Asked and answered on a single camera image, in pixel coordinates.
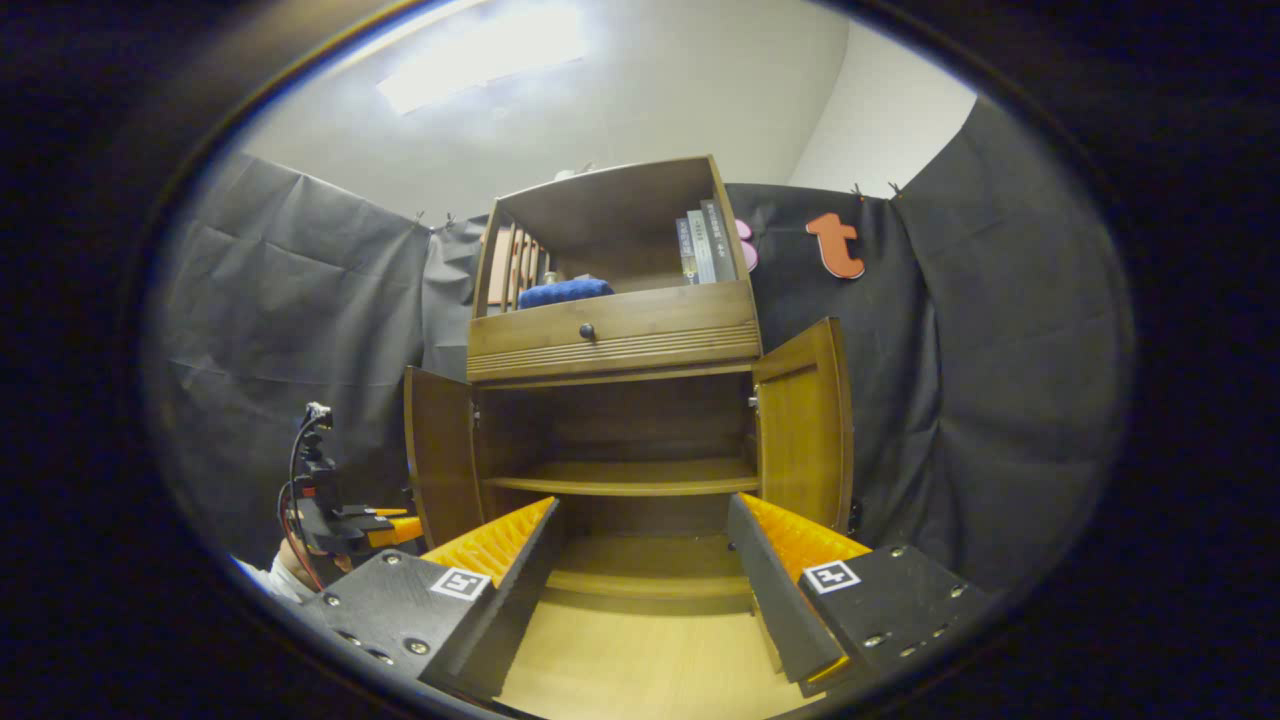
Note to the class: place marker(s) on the dark blue book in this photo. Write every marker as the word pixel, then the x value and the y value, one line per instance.
pixel 686 255

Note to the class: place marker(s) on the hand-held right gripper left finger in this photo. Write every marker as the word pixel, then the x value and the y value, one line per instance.
pixel 520 580

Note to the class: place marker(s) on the wooden double-door shoe cabinet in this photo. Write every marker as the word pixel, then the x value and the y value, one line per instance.
pixel 610 220

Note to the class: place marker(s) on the pale grey book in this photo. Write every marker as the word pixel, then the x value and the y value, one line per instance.
pixel 702 250

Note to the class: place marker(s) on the ceiling light panel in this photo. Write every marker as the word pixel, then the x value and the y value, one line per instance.
pixel 480 60

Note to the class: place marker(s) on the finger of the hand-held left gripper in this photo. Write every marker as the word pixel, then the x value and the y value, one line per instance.
pixel 395 528

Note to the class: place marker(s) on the wooden cabinet drawer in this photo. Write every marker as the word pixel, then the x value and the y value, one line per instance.
pixel 640 315

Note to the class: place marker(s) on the blue folded towel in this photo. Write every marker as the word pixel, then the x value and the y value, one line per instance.
pixel 565 292

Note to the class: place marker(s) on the black backdrop cloth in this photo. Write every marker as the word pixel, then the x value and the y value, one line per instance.
pixel 980 380

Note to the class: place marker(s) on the wooden cabinet door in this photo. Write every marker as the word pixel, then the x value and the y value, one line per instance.
pixel 440 460
pixel 805 430

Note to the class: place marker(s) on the wooden inner shelf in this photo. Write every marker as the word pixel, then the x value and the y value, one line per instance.
pixel 620 478

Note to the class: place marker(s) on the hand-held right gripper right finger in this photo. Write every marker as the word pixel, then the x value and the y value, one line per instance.
pixel 770 590

